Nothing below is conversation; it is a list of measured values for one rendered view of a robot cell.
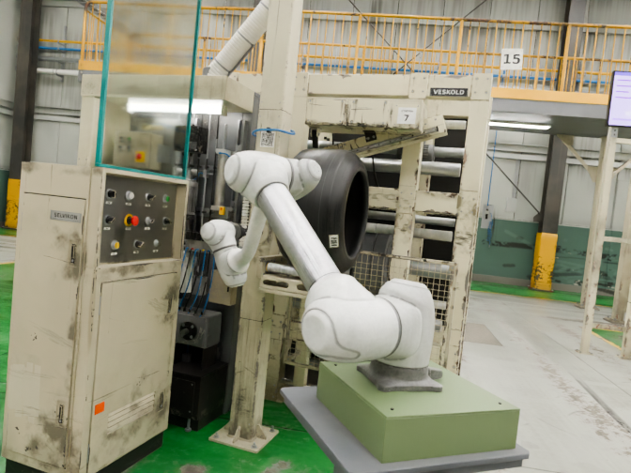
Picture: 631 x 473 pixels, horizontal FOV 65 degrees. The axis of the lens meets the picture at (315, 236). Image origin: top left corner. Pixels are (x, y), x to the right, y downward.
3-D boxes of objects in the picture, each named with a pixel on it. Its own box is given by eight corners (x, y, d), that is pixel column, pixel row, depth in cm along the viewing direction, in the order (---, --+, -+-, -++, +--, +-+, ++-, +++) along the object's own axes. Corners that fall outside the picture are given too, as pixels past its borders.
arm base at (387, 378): (457, 392, 131) (460, 371, 131) (380, 391, 125) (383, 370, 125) (423, 369, 149) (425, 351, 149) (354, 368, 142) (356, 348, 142)
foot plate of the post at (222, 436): (207, 440, 249) (208, 432, 248) (234, 420, 274) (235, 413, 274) (256, 453, 240) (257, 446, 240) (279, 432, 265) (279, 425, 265)
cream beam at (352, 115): (303, 124, 264) (306, 96, 263) (318, 132, 287) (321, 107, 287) (419, 129, 244) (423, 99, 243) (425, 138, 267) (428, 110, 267)
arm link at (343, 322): (413, 332, 120) (346, 339, 106) (377, 372, 129) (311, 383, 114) (285, 144, 165) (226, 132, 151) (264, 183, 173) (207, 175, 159)
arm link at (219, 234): (211, 224, 217) (222, 253, 216) (192, 224, 203) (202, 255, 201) (232, 216, 214) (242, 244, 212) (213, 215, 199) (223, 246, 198)
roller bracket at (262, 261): (255, 277, 233) (257, 256, 233) (287, 270, 271) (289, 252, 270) (261, 278, 232) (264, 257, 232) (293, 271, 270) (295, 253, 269)
